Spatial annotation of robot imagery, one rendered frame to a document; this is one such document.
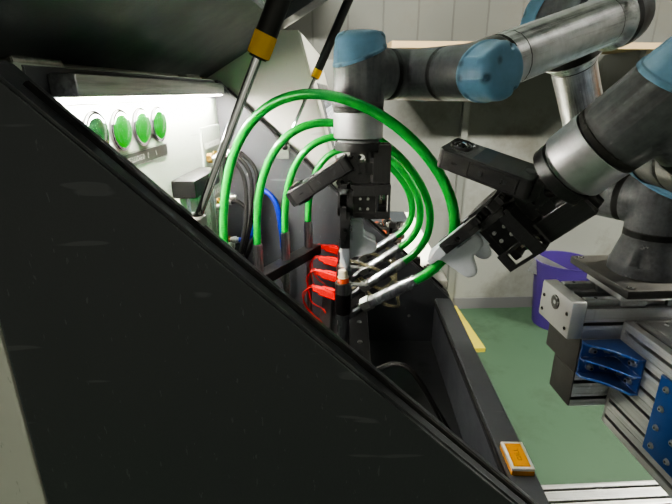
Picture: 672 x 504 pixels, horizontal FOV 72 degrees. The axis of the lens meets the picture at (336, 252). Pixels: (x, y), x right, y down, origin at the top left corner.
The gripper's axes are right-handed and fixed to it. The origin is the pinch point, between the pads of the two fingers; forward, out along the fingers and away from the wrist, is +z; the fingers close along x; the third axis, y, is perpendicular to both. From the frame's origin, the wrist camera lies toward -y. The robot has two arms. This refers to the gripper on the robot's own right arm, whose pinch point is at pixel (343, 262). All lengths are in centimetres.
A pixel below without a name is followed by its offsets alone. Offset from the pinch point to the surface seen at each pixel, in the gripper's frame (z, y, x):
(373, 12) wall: -70, 13, 216
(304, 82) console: -29.2, -9.3, 34.9
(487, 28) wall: -62, 79, 222
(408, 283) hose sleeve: -1.9, 9.3, -13.0
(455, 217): -12.0, 14.5, -15.0
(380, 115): -24.3, 4.8, -11.0
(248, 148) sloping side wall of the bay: -15.3, -21.7, 30.9
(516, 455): 19.2, 23.8, -22.2
